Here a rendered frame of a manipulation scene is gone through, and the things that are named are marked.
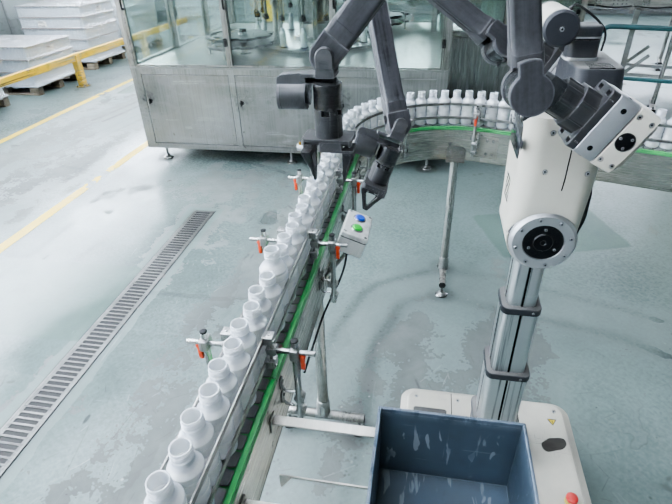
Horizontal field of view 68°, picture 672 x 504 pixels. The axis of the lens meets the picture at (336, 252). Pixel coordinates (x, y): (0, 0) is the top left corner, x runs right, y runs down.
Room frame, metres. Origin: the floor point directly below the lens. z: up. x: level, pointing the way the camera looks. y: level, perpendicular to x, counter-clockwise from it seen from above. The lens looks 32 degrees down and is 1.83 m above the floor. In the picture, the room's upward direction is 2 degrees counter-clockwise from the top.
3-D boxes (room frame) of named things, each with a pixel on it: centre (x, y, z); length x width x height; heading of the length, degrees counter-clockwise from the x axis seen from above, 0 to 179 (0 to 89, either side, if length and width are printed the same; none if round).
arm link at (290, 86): (1.00, 0.05, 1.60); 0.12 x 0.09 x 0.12; 82
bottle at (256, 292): (0.91, 0.18, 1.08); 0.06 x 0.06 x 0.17
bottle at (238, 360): (0.73, 0.21, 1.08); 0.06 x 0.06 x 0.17
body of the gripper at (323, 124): (0.99, 0.01, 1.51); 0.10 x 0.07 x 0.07; 79
